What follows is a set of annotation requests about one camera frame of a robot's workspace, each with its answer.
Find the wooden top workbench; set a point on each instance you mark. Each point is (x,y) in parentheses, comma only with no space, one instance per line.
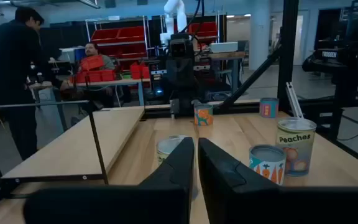
(225,55)

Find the red storage bin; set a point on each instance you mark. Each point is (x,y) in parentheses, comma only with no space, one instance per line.
(130,32)
(104,35)
(92,63)
(140,72)
(207,29)
(95,76)

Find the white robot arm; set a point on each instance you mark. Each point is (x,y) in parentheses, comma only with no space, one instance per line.
(179,15)

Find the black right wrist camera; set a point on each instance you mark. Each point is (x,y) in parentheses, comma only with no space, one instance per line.
(179,49)

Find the white metal storage rack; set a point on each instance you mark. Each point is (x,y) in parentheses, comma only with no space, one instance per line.
(120,43)

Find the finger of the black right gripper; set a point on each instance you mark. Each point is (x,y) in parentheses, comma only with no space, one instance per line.
(195,102)
(174,108)

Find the clear plastic box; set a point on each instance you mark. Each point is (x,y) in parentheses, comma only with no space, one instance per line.
(67,54)

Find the wooden table with blue legs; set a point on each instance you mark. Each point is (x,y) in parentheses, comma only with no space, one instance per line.
(120,81)

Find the person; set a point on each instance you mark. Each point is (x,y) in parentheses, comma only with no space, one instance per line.
(11,62)
(90,49)

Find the neighbour rig black robot arm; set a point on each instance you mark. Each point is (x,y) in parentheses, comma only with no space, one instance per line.
(337,62)

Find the orange print short tin can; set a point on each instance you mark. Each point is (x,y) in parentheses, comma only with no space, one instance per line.
(203,116)

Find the black aluminium rig frame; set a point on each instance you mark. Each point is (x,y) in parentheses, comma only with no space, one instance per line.
(287,62)

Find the white slanted metal strip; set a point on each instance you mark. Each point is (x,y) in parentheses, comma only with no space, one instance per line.
(293,99)

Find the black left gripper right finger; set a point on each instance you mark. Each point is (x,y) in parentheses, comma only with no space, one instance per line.
(228,199)

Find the white box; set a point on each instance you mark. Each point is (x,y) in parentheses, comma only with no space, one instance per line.
(224,47)

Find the wooden shelf with black frame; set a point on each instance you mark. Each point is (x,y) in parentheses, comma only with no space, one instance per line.
(73,146)

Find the pink blue label tin can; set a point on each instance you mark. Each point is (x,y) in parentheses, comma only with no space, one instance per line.
(269,109)

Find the blue box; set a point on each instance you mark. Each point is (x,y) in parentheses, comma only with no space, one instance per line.
(80,53)

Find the carrot print short tin can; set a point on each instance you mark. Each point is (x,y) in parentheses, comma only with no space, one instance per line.
(267,165)

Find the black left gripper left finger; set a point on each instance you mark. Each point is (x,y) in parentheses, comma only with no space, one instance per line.
(166,202)

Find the peaches label tall tin can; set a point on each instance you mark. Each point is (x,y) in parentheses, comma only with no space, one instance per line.
(297,140)

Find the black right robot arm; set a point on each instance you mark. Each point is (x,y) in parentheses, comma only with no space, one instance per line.
(186,107)

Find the yellow label tall tin can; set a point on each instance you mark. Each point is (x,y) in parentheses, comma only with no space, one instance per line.
(166,146)

